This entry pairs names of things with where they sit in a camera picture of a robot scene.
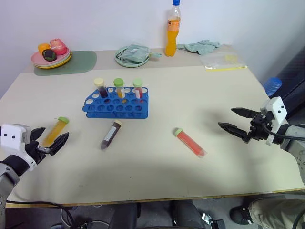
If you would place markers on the orange soda bottle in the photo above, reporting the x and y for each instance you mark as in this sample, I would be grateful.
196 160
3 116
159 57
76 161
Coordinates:
172 35

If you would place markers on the pink plate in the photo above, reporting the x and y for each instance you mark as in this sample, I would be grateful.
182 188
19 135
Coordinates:
38 59

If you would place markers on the clear zip bag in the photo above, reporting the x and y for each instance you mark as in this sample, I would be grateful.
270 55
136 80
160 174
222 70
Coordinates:
221 62

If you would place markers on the light green plate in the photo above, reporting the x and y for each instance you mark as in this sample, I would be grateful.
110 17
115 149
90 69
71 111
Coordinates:
128 64

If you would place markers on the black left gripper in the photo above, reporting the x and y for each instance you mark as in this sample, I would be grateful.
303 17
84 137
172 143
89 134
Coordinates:
33 149

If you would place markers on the green-capped red liquid tube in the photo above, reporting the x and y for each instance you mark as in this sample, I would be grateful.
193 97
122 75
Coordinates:
190 143
138 89

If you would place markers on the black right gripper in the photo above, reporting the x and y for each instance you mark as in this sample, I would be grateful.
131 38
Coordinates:
259 128

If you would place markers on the pink toy apple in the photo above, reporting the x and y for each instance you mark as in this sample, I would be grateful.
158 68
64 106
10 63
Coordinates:
58 46

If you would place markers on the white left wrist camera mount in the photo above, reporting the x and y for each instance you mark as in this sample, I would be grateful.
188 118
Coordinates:
12 136

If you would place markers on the khaki trouser leg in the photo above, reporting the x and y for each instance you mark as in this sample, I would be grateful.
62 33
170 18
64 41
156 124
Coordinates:
276 212

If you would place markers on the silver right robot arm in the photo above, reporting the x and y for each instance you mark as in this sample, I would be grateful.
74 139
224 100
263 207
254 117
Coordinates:
295 145

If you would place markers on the dark green toy fruit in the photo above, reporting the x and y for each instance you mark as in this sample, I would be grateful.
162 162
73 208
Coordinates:
49 55

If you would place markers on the black shoe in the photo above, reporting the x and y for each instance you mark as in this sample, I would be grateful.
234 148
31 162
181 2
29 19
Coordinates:
240 214

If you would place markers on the black box with label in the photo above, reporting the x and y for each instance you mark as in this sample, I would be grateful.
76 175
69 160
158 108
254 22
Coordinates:
214 223

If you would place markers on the green placemat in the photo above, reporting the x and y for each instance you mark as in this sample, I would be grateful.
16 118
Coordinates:
81 62

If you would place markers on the light green cloth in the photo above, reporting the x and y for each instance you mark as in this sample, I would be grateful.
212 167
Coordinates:
202 46

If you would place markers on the black carbon-pattern panel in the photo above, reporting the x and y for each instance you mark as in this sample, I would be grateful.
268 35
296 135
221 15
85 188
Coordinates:
295 78

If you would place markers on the orange toy fruit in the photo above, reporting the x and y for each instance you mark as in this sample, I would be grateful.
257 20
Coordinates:
43 47

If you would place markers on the dark rounded shape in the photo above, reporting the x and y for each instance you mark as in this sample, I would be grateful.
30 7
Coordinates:
186 214

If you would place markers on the cream-capped dark liquid tube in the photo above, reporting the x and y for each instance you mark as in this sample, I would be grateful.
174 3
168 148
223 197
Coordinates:
102 89
111 134

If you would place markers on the green-capped orange liquid tube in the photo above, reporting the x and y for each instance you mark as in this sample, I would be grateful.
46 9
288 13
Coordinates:
119 89
54 132

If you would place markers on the stack of plates with food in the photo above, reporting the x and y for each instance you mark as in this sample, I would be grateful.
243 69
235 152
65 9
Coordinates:
57 65

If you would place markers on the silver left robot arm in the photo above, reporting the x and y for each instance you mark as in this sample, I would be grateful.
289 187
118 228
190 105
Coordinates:
7 183

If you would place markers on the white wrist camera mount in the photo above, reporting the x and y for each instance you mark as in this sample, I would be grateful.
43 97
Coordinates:
277 112
12 136

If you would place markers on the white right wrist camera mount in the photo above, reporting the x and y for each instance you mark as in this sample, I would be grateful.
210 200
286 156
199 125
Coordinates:
277 112

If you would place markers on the blue test tube rack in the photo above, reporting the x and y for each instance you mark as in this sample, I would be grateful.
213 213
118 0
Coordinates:
114 107

